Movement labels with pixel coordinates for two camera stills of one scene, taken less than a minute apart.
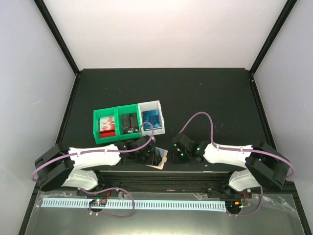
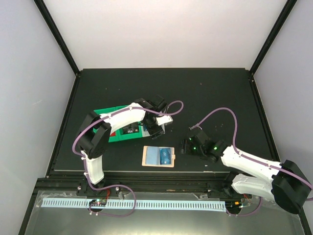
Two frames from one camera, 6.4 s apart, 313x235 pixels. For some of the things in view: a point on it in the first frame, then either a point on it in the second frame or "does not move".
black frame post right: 286,11 does not move
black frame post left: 47,15 does not move
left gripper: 153,159 to 154,133
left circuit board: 98,202 does not move
